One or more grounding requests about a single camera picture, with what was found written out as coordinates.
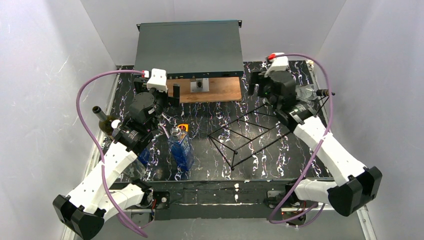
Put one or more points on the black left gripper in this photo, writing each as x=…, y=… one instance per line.
x=162, y=96

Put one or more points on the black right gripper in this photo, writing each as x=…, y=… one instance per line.
x=260, y=84

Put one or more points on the clear round glass bottle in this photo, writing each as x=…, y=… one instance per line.
x=306, y=92

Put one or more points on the blue square bottle front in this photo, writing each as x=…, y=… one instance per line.
x=181, y=148

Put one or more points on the blue square bottle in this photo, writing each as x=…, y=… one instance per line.
x=181, y=148
x=144, y=157

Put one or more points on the dark green wine bottle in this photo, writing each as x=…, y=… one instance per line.
x=105, y=121

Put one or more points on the black wire wine rack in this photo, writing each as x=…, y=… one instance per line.
x=245, y=137

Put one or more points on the clear square bottle black cap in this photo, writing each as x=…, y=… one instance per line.
x=322, y=93

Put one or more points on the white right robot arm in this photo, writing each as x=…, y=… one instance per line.
x=354, y=184

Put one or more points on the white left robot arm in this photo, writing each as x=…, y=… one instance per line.
x=87, y=207

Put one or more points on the wooden board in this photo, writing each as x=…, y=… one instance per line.
x=221, y=89

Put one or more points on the silver wrench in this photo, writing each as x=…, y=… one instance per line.
x=169, y=120

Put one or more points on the orange small object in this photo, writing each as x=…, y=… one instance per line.
x=184, y=127

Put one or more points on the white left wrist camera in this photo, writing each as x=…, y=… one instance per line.
x=156, y=78

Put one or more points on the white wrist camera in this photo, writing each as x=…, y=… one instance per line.
x=156, y=78
x=277, y=62

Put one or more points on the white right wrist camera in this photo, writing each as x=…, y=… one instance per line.
x=277, y=62

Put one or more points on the metal bracket on board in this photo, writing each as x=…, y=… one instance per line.
x=199, y=85

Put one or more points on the grey rack-mount device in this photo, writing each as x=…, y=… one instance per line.
x=191, y=49

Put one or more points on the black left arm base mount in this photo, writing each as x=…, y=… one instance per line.
x=158, y=200

